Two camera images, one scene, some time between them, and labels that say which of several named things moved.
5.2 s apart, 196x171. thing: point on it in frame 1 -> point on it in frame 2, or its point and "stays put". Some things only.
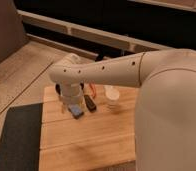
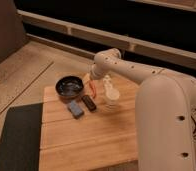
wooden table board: (99, 138) stays put
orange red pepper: (92, 89) stays put
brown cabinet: (7, 32) stays put
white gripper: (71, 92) -> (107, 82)
